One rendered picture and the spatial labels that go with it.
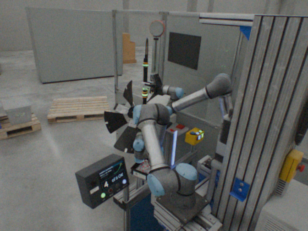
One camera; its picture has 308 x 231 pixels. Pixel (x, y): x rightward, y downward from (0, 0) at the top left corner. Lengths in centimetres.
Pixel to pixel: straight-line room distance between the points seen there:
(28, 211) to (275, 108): 262
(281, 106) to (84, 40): 663
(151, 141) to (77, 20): 619
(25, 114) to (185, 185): 366
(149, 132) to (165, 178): 27
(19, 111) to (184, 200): 362
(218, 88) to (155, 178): 69
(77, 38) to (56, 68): 111
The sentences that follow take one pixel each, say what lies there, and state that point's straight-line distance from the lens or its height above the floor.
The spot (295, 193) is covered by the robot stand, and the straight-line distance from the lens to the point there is 136.
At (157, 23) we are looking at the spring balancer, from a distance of 242.
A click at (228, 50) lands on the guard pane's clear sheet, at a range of 216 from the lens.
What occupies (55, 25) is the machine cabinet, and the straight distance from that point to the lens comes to 704.
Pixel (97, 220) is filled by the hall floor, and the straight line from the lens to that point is 264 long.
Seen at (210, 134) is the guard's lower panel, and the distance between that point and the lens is 244.
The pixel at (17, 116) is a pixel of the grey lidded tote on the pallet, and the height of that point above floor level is 30.
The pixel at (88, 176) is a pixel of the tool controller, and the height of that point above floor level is 125.
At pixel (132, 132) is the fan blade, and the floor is 106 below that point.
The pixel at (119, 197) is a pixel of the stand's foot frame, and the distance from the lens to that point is 272.
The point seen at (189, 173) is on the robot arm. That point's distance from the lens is 119.
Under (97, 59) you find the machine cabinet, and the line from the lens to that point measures 743.
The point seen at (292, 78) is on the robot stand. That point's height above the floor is 182.
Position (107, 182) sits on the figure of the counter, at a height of 117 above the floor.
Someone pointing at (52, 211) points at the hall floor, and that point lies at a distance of 284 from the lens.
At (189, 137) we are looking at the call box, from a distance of 195.
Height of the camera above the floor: 201
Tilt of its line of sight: 25 degrees down
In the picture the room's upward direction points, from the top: 3 degrees clockwise
